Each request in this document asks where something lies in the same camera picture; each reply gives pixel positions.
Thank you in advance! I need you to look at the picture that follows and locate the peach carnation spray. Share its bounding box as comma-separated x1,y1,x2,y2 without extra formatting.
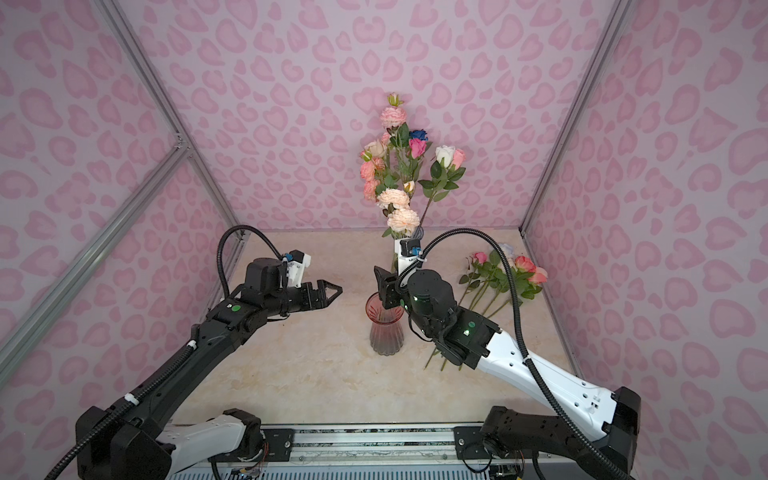
376,187,422,301

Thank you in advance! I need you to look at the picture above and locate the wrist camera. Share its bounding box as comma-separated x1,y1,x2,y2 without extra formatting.
394,237,425,277
283,250,312,288

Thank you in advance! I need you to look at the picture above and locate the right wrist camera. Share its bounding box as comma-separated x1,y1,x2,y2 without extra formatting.
394,237,425,277

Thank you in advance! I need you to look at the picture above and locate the blue rose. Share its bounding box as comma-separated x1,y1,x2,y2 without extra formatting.
409,129,428,142

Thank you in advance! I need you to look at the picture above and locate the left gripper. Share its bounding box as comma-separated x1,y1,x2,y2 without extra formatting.
265,278,343,318

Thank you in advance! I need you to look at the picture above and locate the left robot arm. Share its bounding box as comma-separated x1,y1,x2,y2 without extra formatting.
65,256,343,479

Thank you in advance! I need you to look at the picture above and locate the pink rose spray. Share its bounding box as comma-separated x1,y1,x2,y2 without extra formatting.
359,93,414,201

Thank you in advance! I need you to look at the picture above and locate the left diagonal aluminium frame bar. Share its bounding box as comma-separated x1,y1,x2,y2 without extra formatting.
1,141,188,385

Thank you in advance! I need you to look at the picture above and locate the corner aluminium post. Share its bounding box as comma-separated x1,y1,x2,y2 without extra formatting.
519,0,637,239
92,0,238,226

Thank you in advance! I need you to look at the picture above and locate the pile of pink flowers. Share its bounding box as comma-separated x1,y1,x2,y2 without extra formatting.
423,242,550,372

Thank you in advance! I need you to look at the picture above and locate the magenta rose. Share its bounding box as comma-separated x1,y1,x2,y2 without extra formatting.
409,138,427,181

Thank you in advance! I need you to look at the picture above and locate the right corner aluminium post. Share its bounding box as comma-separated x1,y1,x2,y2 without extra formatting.
519,0,637,239

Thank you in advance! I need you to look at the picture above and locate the left corner aluminium post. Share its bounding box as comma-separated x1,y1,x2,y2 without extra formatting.
92,0,238,226

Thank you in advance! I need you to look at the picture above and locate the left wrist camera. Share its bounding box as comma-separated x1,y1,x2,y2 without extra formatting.
283,250,312,288

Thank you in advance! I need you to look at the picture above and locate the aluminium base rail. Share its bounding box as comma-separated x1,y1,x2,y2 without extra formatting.
113,421,637,480

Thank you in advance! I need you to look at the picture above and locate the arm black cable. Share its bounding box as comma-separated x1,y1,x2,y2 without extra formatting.
395,227,634,480
215,224,284,301

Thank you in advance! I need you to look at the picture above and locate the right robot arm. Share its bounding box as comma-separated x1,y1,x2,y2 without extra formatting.
374,267,641,479

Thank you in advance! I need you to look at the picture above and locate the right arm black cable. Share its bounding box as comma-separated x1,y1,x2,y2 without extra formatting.
395,227,634,480

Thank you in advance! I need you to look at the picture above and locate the red glass vase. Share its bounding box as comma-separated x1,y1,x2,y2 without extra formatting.
365,293,405,356

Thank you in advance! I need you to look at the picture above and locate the cream white rose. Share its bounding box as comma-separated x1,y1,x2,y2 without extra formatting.
364,140,387,159

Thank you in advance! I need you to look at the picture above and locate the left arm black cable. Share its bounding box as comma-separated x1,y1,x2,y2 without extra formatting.
215,224,284,301

